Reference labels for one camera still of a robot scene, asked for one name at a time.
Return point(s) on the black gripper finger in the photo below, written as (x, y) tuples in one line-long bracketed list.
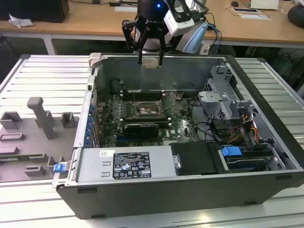
[(127, 33), (161, 47)]

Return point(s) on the CPU socket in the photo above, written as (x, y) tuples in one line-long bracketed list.
[(148, 110)]

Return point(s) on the grey parts rack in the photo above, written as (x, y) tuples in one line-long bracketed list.
[(28, 142)]

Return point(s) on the open black PC case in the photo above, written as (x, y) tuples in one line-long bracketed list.
[(166, 199)]

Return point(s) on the silver finned heat sink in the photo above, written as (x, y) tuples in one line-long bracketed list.
[(169, 142)]

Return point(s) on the graphics card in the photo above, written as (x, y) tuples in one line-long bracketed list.
[(142, 130)]

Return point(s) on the silver power supply unit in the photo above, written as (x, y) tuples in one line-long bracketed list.
[(95, 166)]

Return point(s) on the hard disk in blue carrier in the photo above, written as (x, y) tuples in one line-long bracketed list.
[(230, 151)]

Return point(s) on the black box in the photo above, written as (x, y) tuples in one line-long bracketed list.
[(31, 9)]

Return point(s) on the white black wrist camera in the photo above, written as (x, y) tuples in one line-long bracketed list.
[(177, 27)]

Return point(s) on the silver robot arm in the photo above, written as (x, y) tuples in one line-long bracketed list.
[(152, 45)]

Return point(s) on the blue slot clip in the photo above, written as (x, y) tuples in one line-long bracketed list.
[(91, 109), (88, 134), (87, 141), (90, 124)]

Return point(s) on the black computer mouse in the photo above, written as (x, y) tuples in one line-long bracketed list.
[(235, 3)]

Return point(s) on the silver CPU plate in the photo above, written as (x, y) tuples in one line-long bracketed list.
[(150, 63)]

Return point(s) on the black plastic shroud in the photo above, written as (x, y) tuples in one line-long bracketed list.
[(194, 159)]

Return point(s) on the green motherboard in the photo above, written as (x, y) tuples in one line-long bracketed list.
[(180, 128)]

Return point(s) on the wooden desk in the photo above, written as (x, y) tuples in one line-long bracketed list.
[(83, 26)]

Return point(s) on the black round speaker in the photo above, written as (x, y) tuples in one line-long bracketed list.
[(297, 15)]

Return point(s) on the white paper sheet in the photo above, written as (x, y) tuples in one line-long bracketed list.
[(255, 16)]

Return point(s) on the pale blue teach pendant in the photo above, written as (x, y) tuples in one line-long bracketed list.
[(196, 38)]

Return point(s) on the blue case latch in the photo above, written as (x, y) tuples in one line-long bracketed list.
[(59, 168)]

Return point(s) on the white box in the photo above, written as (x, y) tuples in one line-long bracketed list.
[(263, 4)]

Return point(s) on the crumpled white paper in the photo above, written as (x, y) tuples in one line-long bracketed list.
[(20, 21)]

